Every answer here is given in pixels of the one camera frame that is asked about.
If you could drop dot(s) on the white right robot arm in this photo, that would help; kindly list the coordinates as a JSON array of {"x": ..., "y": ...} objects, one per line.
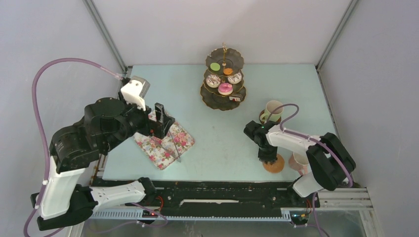
[{"x": 329, "y": 160}]

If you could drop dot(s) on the woven rattan coaster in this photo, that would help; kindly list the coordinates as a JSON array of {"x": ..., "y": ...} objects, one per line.
[
  {"x": 263, "y": 116},
  {"x": 274, "y": 166}
]

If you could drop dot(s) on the right aluminium frame post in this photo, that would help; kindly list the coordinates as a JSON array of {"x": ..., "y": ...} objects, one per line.
[{"x": 336, "y": 34}]

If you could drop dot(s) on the cream paper cup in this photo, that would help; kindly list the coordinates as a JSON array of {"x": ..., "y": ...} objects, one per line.
[{"x": 274, "y": 108}]

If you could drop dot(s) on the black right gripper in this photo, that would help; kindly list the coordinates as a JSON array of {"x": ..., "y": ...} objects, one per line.
[{"x": 270, "y": 158}]

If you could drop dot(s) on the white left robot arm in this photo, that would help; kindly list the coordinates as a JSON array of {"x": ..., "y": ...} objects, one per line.
[{"x": 106, "y": 123}]

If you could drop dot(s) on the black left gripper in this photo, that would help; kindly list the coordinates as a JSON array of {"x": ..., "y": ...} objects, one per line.
[{"x": 159, "y": 127}]

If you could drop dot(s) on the pink mug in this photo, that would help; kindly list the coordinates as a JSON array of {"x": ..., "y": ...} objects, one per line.
[{"x": 299, "y": 163}]

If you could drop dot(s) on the orange tart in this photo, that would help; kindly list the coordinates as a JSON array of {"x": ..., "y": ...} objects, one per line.
[{"x": 225, "y": 89}]

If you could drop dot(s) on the left aluminium frame post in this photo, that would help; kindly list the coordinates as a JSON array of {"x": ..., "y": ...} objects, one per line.
[{"x": 101, "y": 26}]

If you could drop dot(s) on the aluminium frame post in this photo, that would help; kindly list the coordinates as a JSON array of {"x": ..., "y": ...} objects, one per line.
[
  {"x": 101, "y": 26},
  {"x": 336, "y": 34}
]

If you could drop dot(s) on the floral square tray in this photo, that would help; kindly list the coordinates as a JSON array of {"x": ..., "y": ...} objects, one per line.
[{"x": 163, "y": 152}]

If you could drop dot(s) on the chocolate drizzled donut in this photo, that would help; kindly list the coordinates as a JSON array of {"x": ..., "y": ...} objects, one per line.
[{"x": 235, "y": 79}]

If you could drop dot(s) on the green macaron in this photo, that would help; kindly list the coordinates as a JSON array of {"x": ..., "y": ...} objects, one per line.
[{"x": 215, "y": 66}]

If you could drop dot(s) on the small orange pastry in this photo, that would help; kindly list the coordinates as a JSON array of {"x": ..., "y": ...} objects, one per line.
[{"x": 228, "y": 71}]

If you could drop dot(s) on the three tier dessert stand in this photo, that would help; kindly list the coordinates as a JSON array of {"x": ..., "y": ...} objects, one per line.
[{"x": 227, "y": 58}]

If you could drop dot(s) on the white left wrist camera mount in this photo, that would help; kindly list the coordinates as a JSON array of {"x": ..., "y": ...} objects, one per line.
[{"x": 134, "y": 92}]

